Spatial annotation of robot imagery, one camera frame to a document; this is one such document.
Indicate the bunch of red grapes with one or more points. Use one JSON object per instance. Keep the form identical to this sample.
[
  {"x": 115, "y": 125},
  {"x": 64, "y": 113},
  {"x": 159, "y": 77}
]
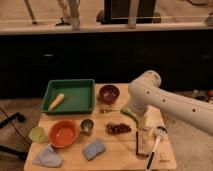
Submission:
[{"x": 115, "y": 129}]

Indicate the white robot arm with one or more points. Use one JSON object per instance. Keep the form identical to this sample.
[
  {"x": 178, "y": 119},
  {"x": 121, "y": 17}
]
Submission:
[{"x": 145, "y": 90}]

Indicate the green plastic tray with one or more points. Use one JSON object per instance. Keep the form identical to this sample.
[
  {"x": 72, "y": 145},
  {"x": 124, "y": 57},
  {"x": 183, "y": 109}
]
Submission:
[{"x": 79, "y": 96}]

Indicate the dark red bowl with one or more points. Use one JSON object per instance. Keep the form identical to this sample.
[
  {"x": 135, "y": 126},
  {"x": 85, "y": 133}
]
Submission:
[{"x": 109, "y": 94}]

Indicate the small dried stem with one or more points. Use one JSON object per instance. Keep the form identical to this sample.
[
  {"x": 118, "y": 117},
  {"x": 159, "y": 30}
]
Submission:
[{"x": 105, "y": 111}]

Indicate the small metal cup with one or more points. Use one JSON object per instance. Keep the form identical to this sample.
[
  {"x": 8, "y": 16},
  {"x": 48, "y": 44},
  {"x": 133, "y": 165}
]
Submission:
[{"x": 87, "y": 126}]

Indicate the yellow corn cob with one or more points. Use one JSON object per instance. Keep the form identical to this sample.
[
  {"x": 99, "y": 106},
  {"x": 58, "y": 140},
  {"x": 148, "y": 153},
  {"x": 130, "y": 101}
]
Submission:
[{"x": 56, "y": 101}]

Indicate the orange bowl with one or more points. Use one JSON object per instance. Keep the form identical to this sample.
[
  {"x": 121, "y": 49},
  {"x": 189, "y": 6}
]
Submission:
[{"x": 63, "y": 133}]

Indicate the blue sponge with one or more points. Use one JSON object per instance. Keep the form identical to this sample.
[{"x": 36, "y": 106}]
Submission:
[{"x": 94, "y": 149}]

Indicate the black stand leg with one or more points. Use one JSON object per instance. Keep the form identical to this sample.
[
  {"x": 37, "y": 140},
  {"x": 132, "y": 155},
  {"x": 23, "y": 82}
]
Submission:
[{"x": 21, "y": 118}]

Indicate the light blue cloth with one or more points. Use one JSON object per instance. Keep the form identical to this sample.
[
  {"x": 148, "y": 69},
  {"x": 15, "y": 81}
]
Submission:
[{"x": 48, "y": 157}]

